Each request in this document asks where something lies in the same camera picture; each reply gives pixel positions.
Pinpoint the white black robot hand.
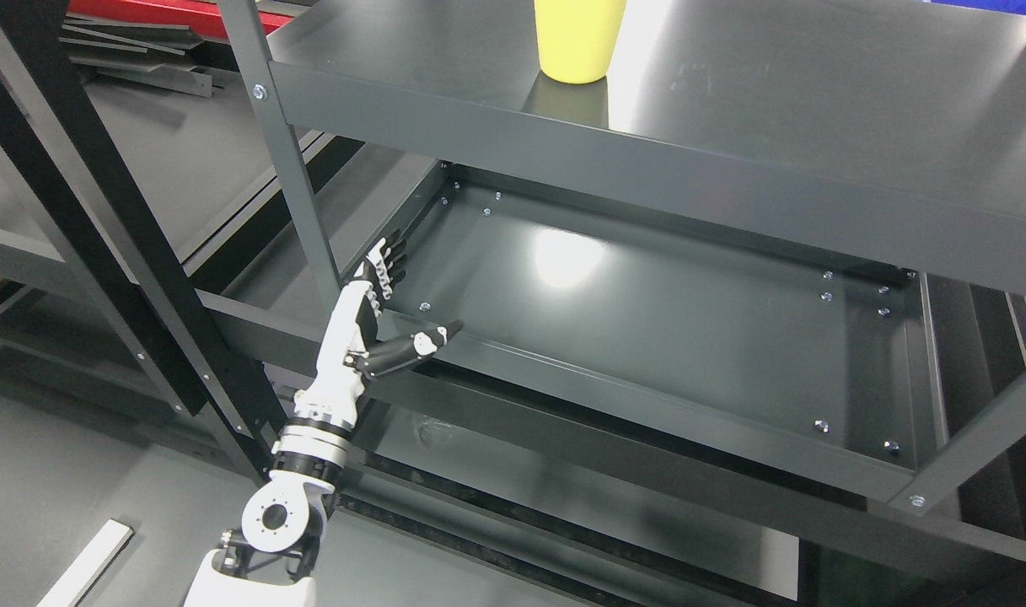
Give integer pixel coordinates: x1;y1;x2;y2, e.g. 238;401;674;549
289;230;464;437

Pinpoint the yellow plastic cup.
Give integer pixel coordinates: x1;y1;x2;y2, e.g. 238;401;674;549
534;1;626;85

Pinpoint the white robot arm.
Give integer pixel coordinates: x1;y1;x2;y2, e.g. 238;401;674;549
184;417;353;606

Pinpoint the dark grey metal shelf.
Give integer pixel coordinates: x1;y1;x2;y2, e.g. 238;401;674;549
0;0;1026;607

